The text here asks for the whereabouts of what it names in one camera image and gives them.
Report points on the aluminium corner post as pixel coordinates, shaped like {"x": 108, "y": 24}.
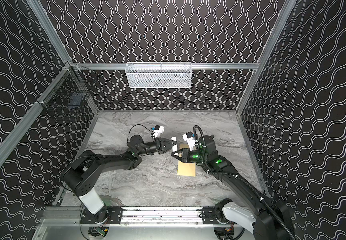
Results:
{"x": 46, "y": 24}
{"x": 278, "y": 27}

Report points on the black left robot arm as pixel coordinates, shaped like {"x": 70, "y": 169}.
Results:
{"x": 83, "y": 173}

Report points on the tan kraft envelope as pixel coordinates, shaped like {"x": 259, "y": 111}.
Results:
{"x": 186, "y": 169}

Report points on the small glue stick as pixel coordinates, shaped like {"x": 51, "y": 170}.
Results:
{"x": 175, "y": 144}

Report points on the aluminium back crossbar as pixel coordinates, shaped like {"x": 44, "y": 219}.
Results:
{"x": 173, "y": 66}

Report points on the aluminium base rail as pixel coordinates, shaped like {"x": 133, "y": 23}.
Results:
{"x": 153, "y": 217}

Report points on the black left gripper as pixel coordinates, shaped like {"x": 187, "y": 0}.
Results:
{"x": 158, "y": 144}

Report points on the aluminium corner post left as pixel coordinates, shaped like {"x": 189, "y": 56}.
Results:
{"x": 46, "y": 24}

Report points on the aluminium corner post right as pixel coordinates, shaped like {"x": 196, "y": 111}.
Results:
{"x": 278, "y": 27}

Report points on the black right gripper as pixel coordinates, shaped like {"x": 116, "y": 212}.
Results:
{"x": 184, "y": 154}

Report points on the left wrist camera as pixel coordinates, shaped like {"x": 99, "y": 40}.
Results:
{"x": 157, "y": 131}

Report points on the black wire basket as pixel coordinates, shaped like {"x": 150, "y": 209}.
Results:
{"x": 68, "y": 101}

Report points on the aluminium left side rail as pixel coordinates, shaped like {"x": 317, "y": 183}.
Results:
{"x": 18, "y": 132}

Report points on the white wire basket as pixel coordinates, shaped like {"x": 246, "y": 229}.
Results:
{"x": 159, "y": 78}

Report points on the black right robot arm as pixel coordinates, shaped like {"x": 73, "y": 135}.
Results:
{"x": 265, "y": 218}

